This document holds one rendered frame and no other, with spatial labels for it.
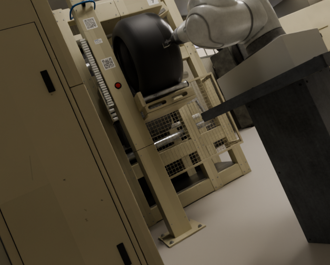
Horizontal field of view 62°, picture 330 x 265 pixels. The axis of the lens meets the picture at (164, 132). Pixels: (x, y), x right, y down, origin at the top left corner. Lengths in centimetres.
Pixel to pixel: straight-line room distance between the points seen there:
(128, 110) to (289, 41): 110
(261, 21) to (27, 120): 88
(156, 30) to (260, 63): 90
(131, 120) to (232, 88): 84
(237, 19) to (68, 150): 72
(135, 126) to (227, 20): 101
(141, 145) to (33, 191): 97
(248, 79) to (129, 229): 68
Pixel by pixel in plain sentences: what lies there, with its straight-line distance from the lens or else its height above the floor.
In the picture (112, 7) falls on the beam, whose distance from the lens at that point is 238.
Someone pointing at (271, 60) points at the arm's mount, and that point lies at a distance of 103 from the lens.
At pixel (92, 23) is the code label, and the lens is 199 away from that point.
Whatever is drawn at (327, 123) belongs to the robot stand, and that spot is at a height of 44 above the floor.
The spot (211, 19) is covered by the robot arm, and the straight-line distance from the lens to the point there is 98.
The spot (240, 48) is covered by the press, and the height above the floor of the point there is 193.
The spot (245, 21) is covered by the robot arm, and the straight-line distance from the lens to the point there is 108.
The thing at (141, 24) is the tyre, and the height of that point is 132.
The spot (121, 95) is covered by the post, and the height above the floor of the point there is 99.
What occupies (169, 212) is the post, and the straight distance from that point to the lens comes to 182.
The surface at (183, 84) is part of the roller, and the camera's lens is 186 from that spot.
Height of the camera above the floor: 61
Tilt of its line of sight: 1 degrees up
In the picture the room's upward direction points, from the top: 24 degrees counter-clockwise
